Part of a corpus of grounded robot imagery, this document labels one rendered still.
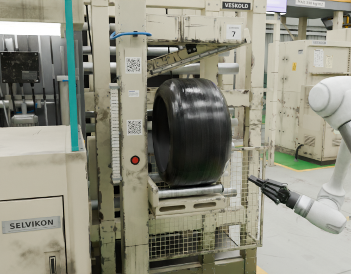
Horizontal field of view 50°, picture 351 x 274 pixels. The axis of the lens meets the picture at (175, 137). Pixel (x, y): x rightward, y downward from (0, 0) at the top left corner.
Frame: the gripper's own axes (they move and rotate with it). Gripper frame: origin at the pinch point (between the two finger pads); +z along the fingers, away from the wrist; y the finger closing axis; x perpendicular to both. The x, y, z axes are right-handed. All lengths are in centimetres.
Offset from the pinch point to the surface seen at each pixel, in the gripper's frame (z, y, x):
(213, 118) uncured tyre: 27.6, -22.2, -0.8
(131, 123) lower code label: 61, -10, -18
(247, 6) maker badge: 64, -39, 101
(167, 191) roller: 33.8, 14.1, -21.4
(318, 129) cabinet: 14, 214, 414
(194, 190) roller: 24.3, 14.3, -11.5
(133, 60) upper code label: 71, -36, -6
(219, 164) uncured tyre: 17.6, -3.2, -5.6
